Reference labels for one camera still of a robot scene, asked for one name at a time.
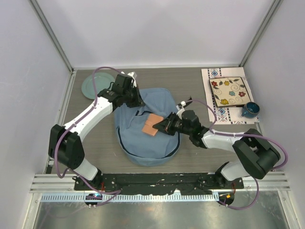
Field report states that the floral square ceramic plate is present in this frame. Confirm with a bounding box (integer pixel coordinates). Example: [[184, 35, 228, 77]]
[[209, 77, 252, 107]]

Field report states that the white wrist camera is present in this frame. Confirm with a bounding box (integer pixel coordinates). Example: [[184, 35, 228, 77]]
[[176, 101, 186, 115], [127, 72, 137, 88]]

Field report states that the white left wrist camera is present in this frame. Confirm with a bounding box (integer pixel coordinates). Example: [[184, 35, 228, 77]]
[[127, 72, 137, 88]]

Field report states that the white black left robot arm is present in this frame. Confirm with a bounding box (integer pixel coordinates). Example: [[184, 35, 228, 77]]
[[48, 72, 145, 190]]

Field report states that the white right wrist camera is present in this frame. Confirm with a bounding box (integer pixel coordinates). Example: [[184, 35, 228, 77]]
[[176, 101, 186, 115]]

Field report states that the slotted white cable duct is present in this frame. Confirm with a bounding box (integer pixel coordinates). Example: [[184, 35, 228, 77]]
[[41, 192, 219, 203]]

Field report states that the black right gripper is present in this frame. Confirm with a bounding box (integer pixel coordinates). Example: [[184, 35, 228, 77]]
[[153, 112, 192, 136]]

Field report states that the pale green round plate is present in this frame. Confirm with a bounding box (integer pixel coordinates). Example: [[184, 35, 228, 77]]
[[81, 72, 115, 100]]

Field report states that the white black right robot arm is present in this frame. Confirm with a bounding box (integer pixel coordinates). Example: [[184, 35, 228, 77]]
[[153, 110, 281, 188]]

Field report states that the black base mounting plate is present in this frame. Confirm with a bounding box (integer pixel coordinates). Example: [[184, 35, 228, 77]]
[[88, 173, 244, 196]]

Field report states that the light blue student backpack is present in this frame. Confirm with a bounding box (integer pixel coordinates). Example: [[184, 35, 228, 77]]
[[114, 88, 182, 167]]

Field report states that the dark blue ceramic mug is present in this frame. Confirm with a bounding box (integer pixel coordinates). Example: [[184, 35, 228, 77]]
[[241, 102, 260, 118]]

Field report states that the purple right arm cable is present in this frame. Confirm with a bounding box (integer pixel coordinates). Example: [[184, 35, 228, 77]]
[[183, 99, 289, 210]]

